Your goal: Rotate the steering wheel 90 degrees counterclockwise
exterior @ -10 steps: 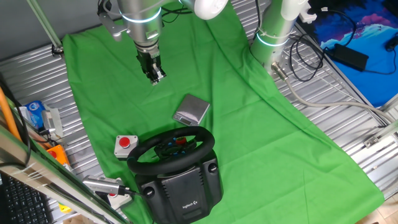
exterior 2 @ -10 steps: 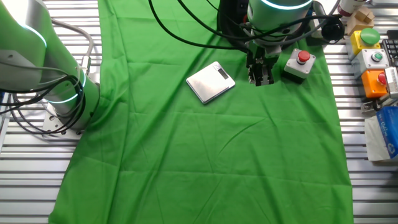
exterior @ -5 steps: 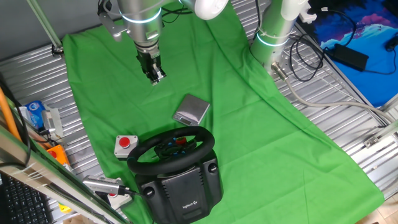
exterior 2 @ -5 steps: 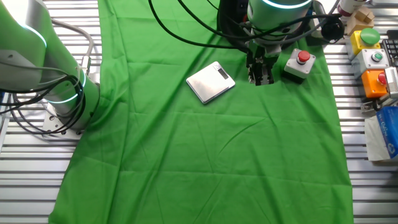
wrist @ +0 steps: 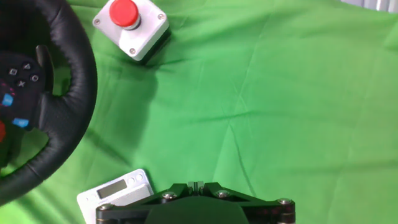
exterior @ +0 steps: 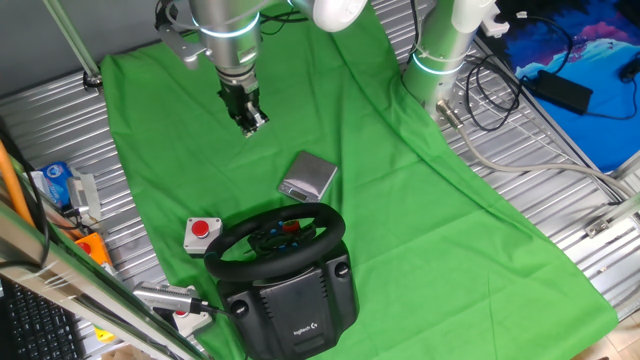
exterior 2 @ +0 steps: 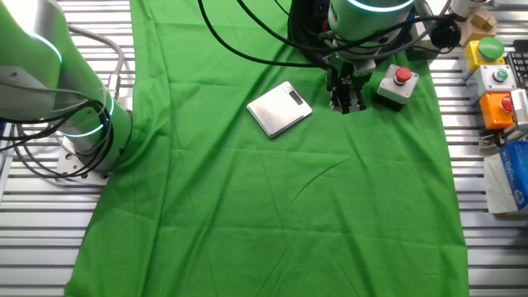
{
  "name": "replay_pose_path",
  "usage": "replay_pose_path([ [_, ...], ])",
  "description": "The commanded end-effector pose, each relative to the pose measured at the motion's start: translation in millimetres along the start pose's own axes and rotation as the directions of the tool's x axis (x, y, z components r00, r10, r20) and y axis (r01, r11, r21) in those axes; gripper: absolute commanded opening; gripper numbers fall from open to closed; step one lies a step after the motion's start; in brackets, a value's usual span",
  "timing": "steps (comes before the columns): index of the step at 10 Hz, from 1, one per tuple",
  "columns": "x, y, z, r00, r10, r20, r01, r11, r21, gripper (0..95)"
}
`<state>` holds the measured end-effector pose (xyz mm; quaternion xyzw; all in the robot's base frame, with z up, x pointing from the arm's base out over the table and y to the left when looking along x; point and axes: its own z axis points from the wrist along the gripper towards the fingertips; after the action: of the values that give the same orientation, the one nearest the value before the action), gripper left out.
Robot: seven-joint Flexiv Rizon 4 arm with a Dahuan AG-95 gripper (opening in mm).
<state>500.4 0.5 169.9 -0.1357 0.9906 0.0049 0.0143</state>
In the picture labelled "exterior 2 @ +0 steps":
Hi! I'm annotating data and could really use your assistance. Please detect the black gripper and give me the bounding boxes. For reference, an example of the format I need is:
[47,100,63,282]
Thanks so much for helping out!
[324,55,377,116]

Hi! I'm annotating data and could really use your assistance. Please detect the black steering wheel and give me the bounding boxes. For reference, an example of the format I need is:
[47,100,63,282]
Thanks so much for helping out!
[287,0,416,70]

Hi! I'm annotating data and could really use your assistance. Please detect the grey box red mushroom button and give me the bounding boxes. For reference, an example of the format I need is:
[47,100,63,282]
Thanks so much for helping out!
[373,64,421,112]

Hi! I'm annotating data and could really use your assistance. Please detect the silver digital scale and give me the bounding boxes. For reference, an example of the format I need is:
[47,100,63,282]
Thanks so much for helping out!
[246,80,314,139]

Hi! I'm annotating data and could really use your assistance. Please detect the yellow box green mushroom button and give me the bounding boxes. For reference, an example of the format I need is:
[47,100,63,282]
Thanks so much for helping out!
[459,36,506,82]

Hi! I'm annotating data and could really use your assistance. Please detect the grey box green button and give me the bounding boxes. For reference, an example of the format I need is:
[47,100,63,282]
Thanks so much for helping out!
[465,64,518,106]

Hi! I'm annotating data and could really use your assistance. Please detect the orange box red button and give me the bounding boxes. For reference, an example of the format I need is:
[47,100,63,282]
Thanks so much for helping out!
[478,91,516,131]

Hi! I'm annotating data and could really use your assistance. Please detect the white cup maroon band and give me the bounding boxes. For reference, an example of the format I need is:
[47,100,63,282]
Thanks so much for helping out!
[447,0,488,22]

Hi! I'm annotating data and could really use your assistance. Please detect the green cloth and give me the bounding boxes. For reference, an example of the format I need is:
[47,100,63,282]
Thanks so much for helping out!
[64,0,470,297]

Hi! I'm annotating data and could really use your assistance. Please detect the wooden block puzzle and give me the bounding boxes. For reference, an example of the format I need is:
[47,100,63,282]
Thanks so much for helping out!
[460,7,498,47]

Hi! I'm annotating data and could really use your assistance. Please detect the black keyboard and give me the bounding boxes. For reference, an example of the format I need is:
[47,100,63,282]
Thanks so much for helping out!
[505,40,528,90]

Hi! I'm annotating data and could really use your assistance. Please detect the blue white tissue pack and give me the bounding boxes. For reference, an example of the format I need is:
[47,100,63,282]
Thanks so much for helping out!
[483,140,528,216]

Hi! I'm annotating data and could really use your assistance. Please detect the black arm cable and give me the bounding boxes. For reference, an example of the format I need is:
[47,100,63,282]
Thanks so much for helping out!
[197,0,331,69]
[234,0,455,54]

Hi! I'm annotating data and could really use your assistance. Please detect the wrist camera with silver bracket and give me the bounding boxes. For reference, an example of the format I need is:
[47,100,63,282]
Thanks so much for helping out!
[414,0,462,50]

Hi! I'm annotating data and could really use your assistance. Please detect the silver ribbed camera module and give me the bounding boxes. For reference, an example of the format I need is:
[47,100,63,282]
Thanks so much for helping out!
[510,87,528,132]

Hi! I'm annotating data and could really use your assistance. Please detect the thick grey robot cable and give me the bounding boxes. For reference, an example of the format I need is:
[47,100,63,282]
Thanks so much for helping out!
[68,23,126,101]

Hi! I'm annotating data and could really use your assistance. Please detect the black cable bundle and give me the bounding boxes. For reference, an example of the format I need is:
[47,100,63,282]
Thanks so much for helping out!
[0,98,116,181]

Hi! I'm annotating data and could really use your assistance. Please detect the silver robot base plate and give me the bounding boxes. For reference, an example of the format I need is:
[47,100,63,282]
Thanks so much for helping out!
[55,135,112,186]

